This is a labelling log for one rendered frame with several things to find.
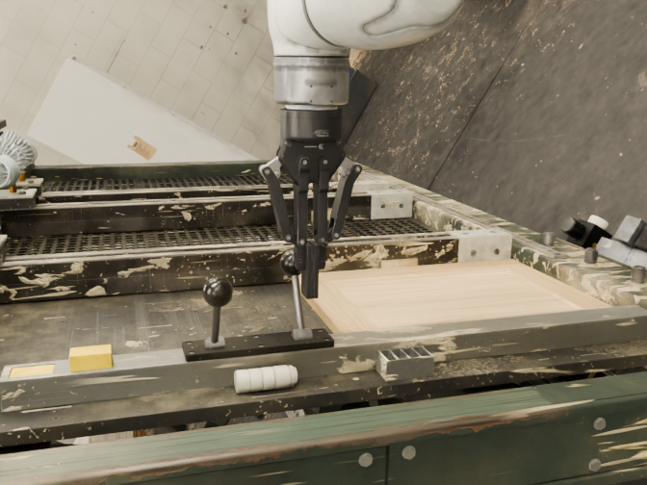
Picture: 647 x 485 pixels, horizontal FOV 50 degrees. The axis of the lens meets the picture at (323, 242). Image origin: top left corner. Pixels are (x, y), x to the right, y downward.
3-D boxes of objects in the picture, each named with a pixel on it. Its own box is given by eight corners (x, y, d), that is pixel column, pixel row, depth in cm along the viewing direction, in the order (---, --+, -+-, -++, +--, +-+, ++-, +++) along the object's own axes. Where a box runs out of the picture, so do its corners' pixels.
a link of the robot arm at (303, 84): (360, 58, 80) (359, 111, 81) (337, 59, 88) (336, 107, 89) (283, 57, 77) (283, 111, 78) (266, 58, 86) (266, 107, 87)
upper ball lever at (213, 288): (229, 360, 92) (236, 291, 83) (200, 363, 91) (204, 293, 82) (225, 338, 95) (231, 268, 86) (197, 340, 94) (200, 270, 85)
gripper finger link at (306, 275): (313, 245, 86) (307, 245, 86) (312, 298, 88) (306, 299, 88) (306, 240, 89) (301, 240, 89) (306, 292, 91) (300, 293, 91)
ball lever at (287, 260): (319, 342, 94) (307, 245, 97) (292, 344, 93) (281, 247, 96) (313, 344, 98) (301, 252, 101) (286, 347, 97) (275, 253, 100)
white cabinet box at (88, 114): (328, 202, 523) (67, 56, 449) (290, 268, 529) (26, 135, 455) (308, 187, 579) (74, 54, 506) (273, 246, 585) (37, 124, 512)
